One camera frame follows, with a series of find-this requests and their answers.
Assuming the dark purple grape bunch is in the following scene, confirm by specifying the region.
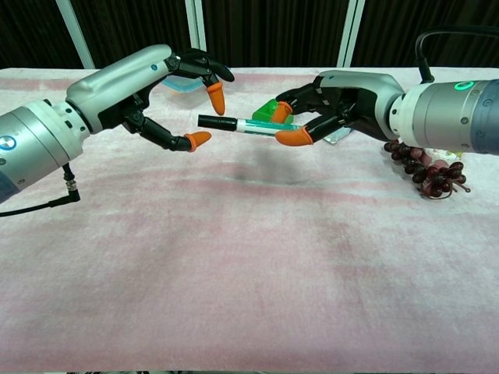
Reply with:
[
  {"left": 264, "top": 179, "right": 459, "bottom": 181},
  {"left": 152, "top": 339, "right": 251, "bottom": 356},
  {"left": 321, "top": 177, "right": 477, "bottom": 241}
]
[{"left": 383, "top": 139, "right": 472, "bottom": 200}]

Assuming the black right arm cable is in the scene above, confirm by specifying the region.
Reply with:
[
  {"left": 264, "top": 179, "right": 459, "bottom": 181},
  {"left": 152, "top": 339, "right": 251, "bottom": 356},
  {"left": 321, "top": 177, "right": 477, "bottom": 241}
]
[{"left": 415, "top": 30, "right": 499, "bottom": 83}]

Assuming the black pleated curtain panel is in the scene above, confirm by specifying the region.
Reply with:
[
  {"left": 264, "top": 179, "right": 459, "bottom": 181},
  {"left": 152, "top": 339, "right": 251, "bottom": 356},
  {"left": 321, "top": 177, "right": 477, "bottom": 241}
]
[
  {"left": 72, "top": 0, "right": 196, "bottom": 69},
  {"left": 0, "top": 0, "right": 83, "bottom": 70},
  {"left": 203, "top": 0, "right": 349, "bottom": 69},
  {"left": 350, "top": 0, "right": 499, "bottom": 68}
]

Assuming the pink fleece table cloth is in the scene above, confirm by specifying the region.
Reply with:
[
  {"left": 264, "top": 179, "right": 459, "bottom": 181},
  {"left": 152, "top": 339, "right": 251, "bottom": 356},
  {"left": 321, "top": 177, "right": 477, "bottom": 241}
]
[{"left": 0, "top": 66, "right": 499, "bottom": 373}]

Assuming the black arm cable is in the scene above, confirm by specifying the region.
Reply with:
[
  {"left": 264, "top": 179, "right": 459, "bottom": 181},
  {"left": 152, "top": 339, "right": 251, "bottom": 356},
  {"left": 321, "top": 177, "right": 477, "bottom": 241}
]
[
  {"left": 415, "top": 30, "right": 499, "bottom": 83},
  {"left": 0, "top": 163, "right": 82, "bottom": 218}
]

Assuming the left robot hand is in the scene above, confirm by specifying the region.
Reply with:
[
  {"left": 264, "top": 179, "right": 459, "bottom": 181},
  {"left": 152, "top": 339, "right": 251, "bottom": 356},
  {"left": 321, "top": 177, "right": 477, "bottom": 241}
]
[{"left": 65, "top": 44, "right": 235, "bottom": 153}]

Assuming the blue clear food container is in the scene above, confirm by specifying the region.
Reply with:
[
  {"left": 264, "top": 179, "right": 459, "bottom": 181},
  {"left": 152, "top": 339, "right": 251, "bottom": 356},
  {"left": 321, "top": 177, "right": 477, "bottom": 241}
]
[{"left": 161, "top": 73, "right": 214, "bottom": 108}]

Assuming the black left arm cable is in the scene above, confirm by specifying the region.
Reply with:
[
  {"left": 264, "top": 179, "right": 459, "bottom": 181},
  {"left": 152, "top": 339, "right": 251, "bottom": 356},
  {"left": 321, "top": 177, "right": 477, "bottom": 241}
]
[{"left": 0, "top": 163, "right": 82, "bottom": 218}]

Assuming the blue white toothpaste tube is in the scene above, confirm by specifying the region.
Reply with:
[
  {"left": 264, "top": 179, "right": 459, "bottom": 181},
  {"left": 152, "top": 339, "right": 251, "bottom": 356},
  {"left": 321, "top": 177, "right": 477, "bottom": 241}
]
[{"left": 323, "top": 126, "right": 352, "bottom": 146}]

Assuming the green toy building block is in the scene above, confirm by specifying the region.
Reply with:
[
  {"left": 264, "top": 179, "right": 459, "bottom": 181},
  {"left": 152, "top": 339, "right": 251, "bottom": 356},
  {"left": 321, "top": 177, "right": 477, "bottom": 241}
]
[{"left": 251, "top": 98, "right": 296, "bottom": 122}]

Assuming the green white marker pen body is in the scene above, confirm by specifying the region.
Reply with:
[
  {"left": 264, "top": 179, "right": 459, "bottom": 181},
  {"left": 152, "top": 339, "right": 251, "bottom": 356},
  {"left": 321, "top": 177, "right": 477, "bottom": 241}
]
[{"left": 233, "top": 118, "right": 303, "bottom": 137}]

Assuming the black marker cap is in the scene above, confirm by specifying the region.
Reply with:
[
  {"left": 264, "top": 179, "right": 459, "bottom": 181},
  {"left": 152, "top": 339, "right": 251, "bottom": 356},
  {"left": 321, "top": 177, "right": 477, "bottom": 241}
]
[{"left": 197, "top": 113, "right": 238, "bottom": 132}]

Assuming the white frame post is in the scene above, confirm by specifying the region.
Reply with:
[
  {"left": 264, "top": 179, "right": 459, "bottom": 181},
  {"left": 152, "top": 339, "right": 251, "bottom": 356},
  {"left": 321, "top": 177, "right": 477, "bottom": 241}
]
[
  {"left": 55, "top": 0, "right": 97, "bottom": 70},
  {"left": 335, "top": 0, "right": 370, "bottom": 69},
  {"left": 185, "top": 0, "right": 207, "bottom": 51}
]

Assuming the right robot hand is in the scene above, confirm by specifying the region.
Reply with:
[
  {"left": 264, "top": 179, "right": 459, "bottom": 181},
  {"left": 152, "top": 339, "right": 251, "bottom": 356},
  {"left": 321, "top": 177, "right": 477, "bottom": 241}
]
[{"left": 271, "top": 69, "right": 406, "bottom": 148}]

